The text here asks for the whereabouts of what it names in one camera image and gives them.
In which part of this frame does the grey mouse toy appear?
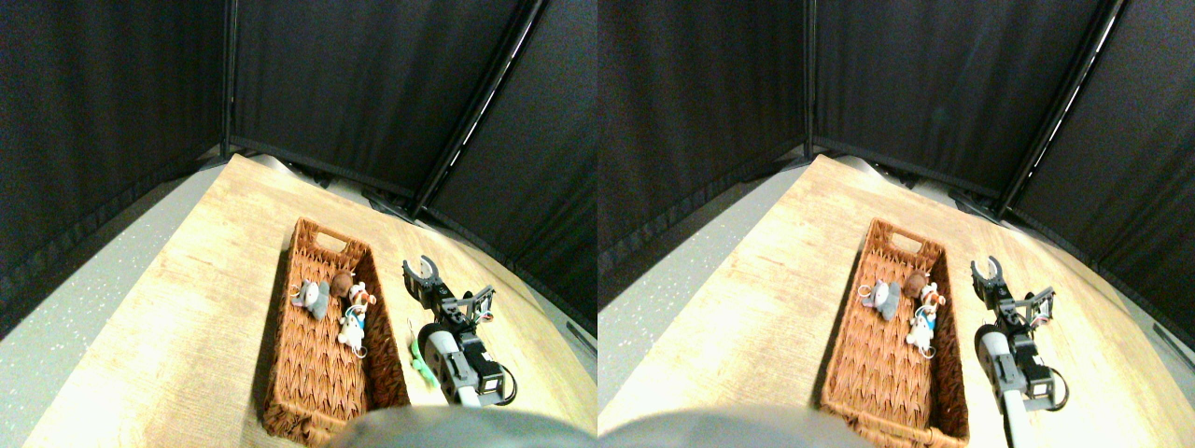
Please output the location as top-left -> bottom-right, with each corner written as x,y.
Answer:
858,280 -> 903,322
288,279 -> 331,322

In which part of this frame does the white toy with blue hat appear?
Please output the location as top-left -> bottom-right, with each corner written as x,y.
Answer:
906,303 -> 939,359
335,303 -> 371,359

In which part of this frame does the curtain stand pole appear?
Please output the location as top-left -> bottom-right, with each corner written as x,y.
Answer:
993,0 -> 1127,217
410,0 -> 548,217
221,0 -> 243,161
802,0 -> 822,161

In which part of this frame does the black bracket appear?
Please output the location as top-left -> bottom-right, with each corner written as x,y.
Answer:
457,284 -> 497,329

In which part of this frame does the brown wicker basket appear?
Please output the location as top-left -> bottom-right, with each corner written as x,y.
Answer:
820,217 -> 972,447
260,217 -> 413,445

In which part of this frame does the green toy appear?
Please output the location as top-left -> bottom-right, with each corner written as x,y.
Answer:
407,320 -> 441,389

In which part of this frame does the curtain stand foot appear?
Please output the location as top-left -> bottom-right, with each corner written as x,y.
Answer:
1152,320 -> 1195,354
950,192 -> 1006,222
563,320 -> 598,354
362,190 -> 418,222

